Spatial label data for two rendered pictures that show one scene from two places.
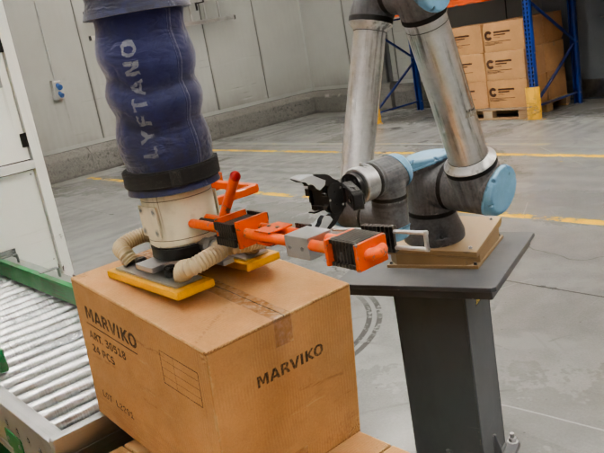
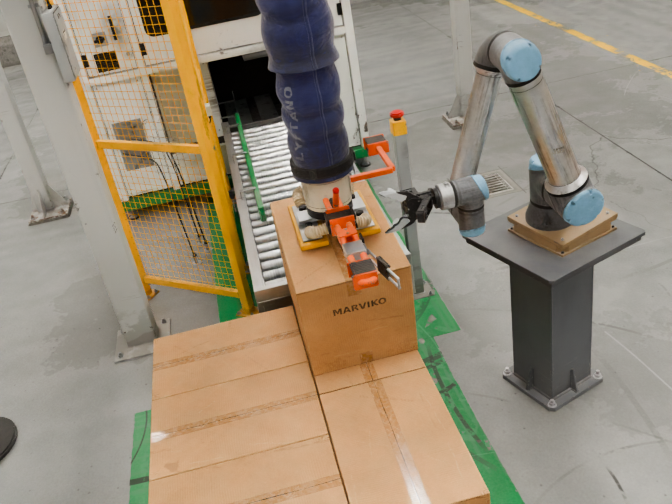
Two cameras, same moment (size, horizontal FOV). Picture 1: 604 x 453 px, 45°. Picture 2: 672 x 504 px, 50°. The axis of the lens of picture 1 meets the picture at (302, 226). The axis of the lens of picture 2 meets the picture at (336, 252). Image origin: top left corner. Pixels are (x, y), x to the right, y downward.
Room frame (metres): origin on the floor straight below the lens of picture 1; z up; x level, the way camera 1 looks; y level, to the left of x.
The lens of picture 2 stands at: (-0.32, -0.98, 2.23)
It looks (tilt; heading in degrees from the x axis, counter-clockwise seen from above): 30 degrees down; 32
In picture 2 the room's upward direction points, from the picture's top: 10 degrees counter-clockwise
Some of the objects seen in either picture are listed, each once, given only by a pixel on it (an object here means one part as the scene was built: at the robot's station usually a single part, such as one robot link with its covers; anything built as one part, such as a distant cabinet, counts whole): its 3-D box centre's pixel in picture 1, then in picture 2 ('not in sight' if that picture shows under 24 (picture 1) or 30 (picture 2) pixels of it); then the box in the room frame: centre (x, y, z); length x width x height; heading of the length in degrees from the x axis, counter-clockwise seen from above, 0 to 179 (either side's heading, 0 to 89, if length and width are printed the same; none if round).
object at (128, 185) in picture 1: (172, 170); (322, 160); (1.70, 0.28, 1.24); 0.23 x 0.23 x 0.04
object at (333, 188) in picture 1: (334, 193); (419, 201); (1.68, -0.09, 1.12); 0.12 x 0.09 x 0.08; 128
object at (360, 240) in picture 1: (355, 249); (362, 273); (1.23, -0.09, 1.12); 0.08 x 0.07 x 0.05; 38
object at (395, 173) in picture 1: (385, 175); (468, 190); (1.78, -0.23, 1.12); 0.12 x 0.09 x 0.10; 128
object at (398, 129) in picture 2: not in sight; (408, 211); (2.69, 0.43, 0.50); 0.07 x 0.07 x 1.00; 39
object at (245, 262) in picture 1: (222, 246); (356, 209); (1.76, 0.21, 1.02); 0.34 x 0.10 x 0.05; 38
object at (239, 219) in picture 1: (242, 228); (340, 220); (1.51, 0.13, 1.12); 0.10 x 0.08 x 0.06; 128
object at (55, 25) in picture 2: not in sight; (62, 43); (1.94, 1.64, 1.62); 0.20 x 0.05 x 0.30; 39
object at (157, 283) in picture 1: (156, 271); (306, 220); (1.65, 0.36, 1.02); 0.34 x 0.10 x 0.05; 38
